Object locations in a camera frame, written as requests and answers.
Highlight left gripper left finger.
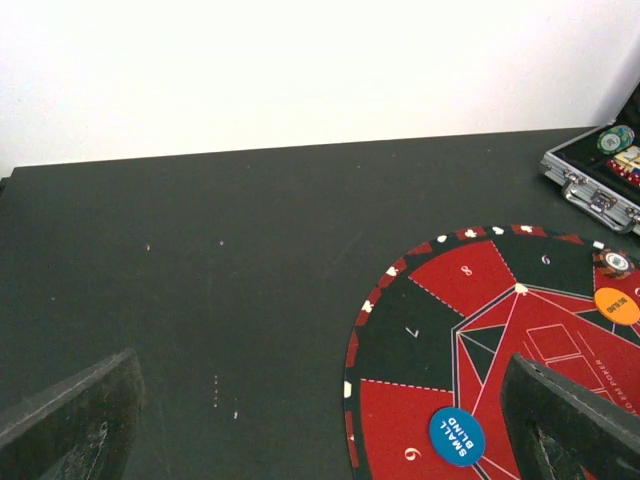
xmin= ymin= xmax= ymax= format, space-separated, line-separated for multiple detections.
xmin=1 ymin=348 xmax=145 ymax=479

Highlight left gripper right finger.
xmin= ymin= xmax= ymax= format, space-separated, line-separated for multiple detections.
xmin=500 ymin=354 xmax=639 ymax=479

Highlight blue small blind button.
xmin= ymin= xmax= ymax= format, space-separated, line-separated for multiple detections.
xmin=428 ymin=407 xmax=487 ymax=468

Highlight orange big blind button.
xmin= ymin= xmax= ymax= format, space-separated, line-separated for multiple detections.
xmin=593 ymin=287 xmax=640 ymax=326

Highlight round red black poker mat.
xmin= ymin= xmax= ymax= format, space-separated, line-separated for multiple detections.
xmin=344 ymin=224 xmax=639 ymax=479

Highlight aluminium poker case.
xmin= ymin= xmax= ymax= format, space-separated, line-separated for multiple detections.
xmin=539 ymin=89 xmax=639 ymax=234

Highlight red dice in case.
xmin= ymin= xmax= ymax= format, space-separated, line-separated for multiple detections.
xmin=606 ymin=158 xmax=640 ymax=187

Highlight pyramid card box in case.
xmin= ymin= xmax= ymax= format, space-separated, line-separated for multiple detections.
xmin=613 ymin=145 xmax=640 ymax=174

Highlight green chip stack in case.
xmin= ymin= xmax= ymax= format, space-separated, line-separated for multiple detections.
xmin=596 ymin=124 xmax=635 ymax=155

